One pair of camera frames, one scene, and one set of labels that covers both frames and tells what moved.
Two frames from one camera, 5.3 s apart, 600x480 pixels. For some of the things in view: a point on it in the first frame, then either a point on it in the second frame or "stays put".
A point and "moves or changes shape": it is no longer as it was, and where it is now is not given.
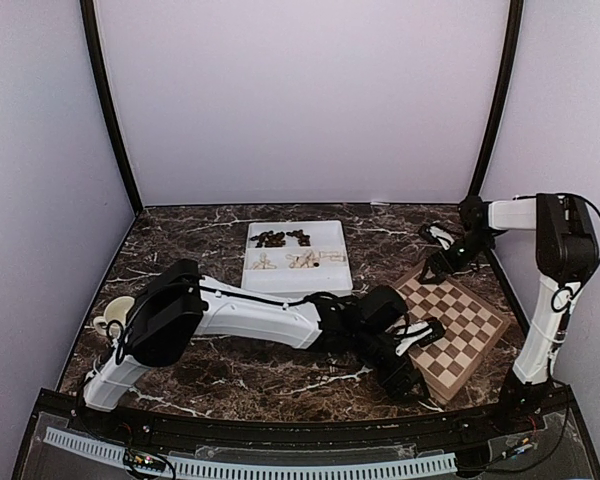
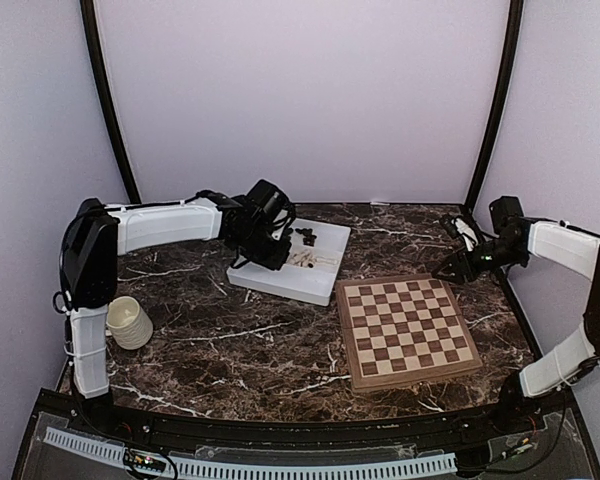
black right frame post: [503, 96] stays put
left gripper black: [399, 388] → [276, 261]
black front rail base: [546, 440] stays put
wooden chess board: [472, 328] moves or changes shape
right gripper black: [436, 265] → [457, 260]
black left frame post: [95, 45] stays put
